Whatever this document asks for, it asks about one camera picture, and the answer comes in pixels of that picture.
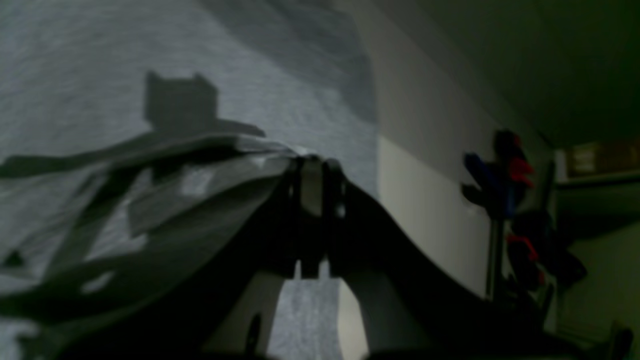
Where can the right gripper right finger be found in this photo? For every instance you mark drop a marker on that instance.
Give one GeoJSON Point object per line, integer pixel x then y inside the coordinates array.
{"type": "Point", "coordinates": [411, 309]}

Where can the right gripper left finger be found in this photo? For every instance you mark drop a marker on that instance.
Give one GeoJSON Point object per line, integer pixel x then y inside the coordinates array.
{"type": "Point", "coordinates": [189, 304]}

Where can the grey T-shirt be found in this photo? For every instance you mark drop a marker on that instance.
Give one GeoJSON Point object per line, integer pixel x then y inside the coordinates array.
{"type": "Point", "coordinates": [74, 72]}

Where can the long black bar clamp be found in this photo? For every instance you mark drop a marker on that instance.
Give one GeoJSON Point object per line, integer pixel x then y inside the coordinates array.
{"type": "Point", "coordinates": [534, 247]}

